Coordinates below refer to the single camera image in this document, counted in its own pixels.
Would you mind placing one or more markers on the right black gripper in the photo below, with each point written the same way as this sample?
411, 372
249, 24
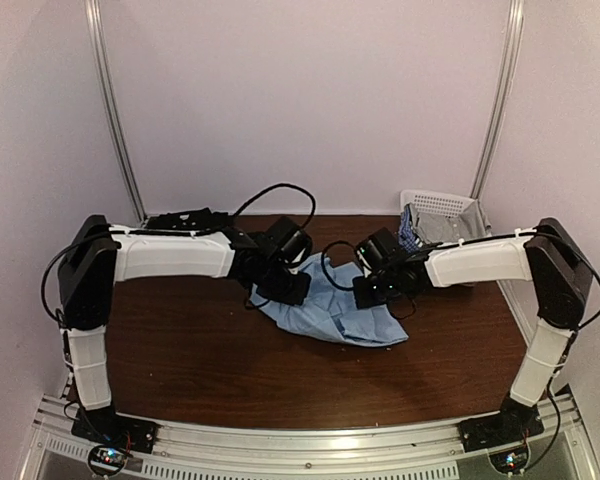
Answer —
365, 299

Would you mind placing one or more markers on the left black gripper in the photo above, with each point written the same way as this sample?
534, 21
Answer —
295, 296

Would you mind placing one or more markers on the light blue long sleeve shirt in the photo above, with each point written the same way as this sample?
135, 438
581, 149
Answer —
331, 315

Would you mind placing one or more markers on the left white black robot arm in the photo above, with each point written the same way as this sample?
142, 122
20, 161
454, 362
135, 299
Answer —
103, 255

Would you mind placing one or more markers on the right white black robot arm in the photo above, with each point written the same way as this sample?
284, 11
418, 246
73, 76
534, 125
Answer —
545, 255

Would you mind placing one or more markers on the blue checkered shirt in basket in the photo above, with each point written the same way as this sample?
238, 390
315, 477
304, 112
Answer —
407, 237

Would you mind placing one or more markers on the folded black shirt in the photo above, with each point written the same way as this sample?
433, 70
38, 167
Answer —
199, 221

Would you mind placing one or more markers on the grey shirt in basket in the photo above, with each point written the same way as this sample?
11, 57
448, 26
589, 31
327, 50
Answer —
432, 227

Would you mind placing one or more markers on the white plastic laundry basket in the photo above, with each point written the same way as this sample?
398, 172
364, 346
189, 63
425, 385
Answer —
430, 201

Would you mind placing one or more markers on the right round controller board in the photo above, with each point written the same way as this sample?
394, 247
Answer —
510, 461

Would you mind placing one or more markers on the round controller board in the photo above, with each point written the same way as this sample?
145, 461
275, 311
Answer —
510, 461
105, 460

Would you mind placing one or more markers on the left round controller board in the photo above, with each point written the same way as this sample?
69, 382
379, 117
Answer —
105, 460

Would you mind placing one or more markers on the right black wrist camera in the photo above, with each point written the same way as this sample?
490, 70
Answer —
380, 250

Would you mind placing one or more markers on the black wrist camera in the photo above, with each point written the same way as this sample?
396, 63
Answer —
380, 250
287, 242

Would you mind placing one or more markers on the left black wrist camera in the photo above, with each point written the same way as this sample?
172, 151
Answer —
287, 242

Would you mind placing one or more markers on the front aluminium rail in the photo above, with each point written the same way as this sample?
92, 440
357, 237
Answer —
429, 450

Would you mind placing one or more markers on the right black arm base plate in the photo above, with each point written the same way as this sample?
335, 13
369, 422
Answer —
501, 428

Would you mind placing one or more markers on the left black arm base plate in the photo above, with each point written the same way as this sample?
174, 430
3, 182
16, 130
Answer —
106, 426

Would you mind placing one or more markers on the right aluminium frame post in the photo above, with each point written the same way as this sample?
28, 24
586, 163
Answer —
509, 59

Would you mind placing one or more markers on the aluminium frame post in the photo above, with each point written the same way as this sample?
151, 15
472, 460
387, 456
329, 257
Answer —
509, 59
98, 42

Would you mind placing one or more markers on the left aluminium frame post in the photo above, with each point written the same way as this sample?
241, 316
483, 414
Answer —
98, 42

